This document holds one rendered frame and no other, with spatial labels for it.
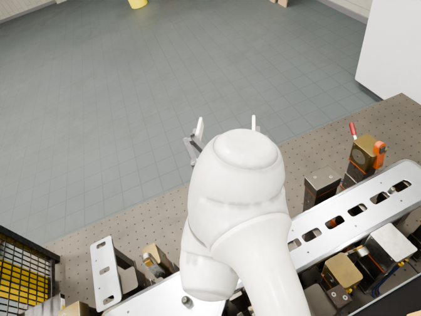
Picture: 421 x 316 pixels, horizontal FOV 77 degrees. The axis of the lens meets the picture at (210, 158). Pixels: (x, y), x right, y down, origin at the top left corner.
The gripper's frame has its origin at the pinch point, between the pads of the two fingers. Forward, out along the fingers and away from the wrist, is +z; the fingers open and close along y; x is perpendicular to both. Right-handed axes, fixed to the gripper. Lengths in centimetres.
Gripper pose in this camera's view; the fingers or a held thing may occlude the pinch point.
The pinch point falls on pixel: (227, 123)
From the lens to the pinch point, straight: 68.3
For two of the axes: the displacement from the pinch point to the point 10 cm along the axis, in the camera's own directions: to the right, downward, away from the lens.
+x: -1.4, -6.9, -7.1
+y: 9.8, -0.1, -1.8
